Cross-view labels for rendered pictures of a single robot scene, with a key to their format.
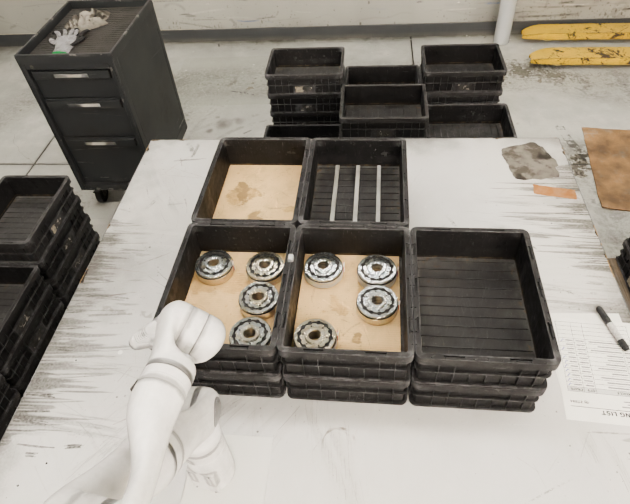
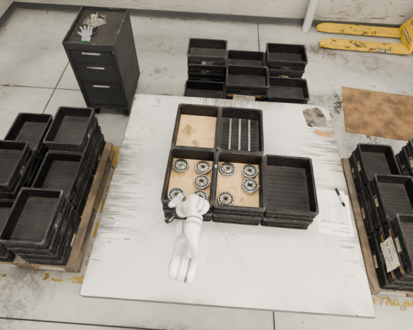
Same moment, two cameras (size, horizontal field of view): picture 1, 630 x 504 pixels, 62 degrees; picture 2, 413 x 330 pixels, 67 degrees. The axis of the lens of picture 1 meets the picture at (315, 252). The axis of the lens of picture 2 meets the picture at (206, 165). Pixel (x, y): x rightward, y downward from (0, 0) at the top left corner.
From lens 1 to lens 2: 0.68 m
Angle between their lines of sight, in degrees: 9
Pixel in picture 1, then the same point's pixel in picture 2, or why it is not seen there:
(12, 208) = (63, 122)
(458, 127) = (282, 88)
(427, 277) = (269, 175)
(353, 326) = (240, 194)
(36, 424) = (109, 230)
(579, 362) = (326, 210)
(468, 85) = (288, 67)
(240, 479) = not seen: hidden behind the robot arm
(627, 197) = (358, 126)
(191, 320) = (200, 201)
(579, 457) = (322, 246)
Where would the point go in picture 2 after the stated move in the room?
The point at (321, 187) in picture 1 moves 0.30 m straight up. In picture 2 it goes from (223, 129) to (227, 97)
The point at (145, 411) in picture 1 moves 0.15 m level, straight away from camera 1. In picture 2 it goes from (193, 232) to (171, 207)
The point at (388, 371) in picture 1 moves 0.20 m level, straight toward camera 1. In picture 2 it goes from (254, 213) to (252, 246)
